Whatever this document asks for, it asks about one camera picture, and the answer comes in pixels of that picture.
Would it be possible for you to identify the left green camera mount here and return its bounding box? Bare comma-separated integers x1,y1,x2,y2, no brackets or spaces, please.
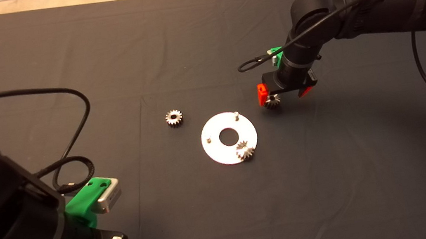
61,175,118,232

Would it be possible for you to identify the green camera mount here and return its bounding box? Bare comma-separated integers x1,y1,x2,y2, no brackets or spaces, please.
268,46,286,69
61,175,118,232

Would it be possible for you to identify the right black camera cable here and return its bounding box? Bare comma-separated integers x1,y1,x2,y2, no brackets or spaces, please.
229,0,426,151

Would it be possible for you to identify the dark grey table cloth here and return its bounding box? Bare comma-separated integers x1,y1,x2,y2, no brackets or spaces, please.
0,0,426,239

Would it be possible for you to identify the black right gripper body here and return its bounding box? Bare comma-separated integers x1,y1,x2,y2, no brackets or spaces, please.
260,63,320,97

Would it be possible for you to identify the right green camera mount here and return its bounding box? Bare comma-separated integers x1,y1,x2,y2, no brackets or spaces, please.
268,46,286,69

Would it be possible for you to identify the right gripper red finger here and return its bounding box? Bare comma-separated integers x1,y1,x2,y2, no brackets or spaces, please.
297,85,316,99
256,82,271,108

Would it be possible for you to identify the round metal carrier plate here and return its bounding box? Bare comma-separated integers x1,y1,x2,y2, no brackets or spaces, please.
198,108,262,169

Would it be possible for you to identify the small steel planetary gear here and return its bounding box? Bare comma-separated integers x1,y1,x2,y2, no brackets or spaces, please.
234,139,257,163
164,108,185,130
264,93,282,111

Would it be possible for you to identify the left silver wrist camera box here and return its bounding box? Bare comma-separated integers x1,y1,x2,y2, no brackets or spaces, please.
92,177,125,215

